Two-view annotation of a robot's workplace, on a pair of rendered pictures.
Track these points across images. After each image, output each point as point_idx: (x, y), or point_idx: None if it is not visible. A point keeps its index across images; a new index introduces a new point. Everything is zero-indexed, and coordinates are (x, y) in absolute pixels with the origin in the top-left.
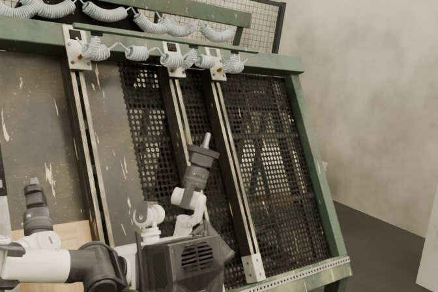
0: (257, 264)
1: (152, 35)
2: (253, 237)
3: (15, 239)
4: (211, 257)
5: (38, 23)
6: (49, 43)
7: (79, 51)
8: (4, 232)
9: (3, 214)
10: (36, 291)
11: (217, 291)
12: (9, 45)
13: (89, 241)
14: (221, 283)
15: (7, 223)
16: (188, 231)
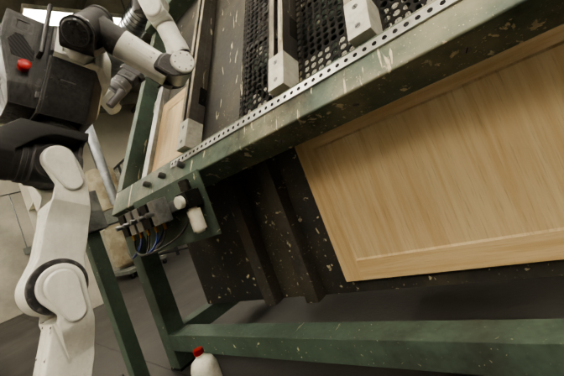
0: (352, 13)
1: None
2: None
3: (164, 108)
4: (22, 33)
5: None
6: None
7: None
8: (157, 106)
9: (159, 96)
10: (164, 137)
11: (1, 60)
12: None
13: None
14: (1, 50)
15: (159, 100)
16: (159, 31)
